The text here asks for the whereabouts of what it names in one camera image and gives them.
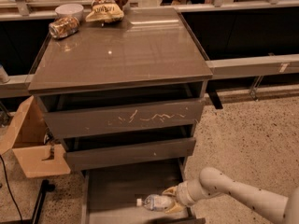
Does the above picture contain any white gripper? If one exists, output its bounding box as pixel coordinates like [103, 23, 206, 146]
[162, 180, 200, 214]

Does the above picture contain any clear plastic water bottle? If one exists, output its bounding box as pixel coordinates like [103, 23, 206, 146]
[136, 194, 174, 212]

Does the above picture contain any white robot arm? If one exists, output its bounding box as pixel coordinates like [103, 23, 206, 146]
[162, 167, 299, 224]

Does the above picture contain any grey bottom drawer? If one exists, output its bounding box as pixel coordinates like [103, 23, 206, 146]
[80, 159, 206, 224]

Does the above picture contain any grey drawer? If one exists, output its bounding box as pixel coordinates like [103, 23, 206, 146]
[38, 82, 206, 138]
[64, 125, 196, 171]
[80, 159, 206, 224]

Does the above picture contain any grey middle drawer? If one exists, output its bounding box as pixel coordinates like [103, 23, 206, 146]
[64, 125, 196, 171]

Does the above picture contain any grey drawer cabinet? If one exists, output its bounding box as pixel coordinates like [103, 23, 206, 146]
[27, 7, 213, 224]

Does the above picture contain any grey top drawer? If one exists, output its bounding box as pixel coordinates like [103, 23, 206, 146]
[38, 82, 206, 138]

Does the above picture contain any black stand leg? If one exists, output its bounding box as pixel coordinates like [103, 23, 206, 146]
[31, 179, 55, 224]

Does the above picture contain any open cardboard box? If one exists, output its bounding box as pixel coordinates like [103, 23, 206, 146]
[0, 96, 71, 178]

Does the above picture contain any metal railing beam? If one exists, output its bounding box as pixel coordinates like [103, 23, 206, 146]
[206, 54, 299, 80]

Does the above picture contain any yellow chip bag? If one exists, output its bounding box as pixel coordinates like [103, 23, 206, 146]
[85, 4, 124, 23]

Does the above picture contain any lying metal can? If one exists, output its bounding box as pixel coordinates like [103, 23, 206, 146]
[49, 16, 79, 39]

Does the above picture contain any white bowl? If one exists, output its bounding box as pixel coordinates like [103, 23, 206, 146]
[55, 4, 84, 21]

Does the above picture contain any black cable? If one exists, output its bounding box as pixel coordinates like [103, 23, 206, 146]
[0, 155, 24, 224]

